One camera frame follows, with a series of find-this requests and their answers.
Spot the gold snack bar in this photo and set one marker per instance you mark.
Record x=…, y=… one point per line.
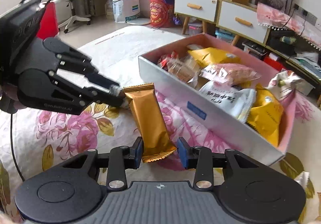
x=150, y=123

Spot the white black text packet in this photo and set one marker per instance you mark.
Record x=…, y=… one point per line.
x=236, y=103

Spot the white shopping bag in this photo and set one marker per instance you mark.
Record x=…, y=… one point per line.
x=126, y=10

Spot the white green patterned packet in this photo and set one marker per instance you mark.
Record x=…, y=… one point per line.
x=283, y=84

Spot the floral bed sheet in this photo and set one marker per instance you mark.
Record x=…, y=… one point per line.
x=34, y=140

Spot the yellow snack bag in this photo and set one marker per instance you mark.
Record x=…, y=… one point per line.
x=210, y=55

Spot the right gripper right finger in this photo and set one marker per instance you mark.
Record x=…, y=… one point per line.
x=200, y=159

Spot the red cartoon barrel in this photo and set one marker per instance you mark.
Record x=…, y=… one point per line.
x=155, y=12

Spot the pink floral cloth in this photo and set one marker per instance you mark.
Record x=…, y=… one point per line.
x=277, y=20

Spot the clear wrapped cream snack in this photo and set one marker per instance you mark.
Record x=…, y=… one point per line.
x=184, y=72

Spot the low wooden tv cabinet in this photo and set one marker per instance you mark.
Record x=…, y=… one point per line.
x=299, y=55

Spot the pink cardboard box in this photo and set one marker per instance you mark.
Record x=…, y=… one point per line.
x=206, y=109

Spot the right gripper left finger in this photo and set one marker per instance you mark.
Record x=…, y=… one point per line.
x=120, y=159

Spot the pink zip bag snack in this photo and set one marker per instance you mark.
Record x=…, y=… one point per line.
x=229, y=73

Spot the wooden drawer cabinet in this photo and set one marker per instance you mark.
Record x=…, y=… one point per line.
x=239, y=19

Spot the red snack packet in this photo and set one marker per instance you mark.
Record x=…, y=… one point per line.
x=164, y=59

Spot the orange yellow snack pack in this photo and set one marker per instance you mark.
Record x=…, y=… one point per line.
x=265, y=115

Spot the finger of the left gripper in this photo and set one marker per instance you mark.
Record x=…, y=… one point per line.
x=102, y=85
x=102, y=97

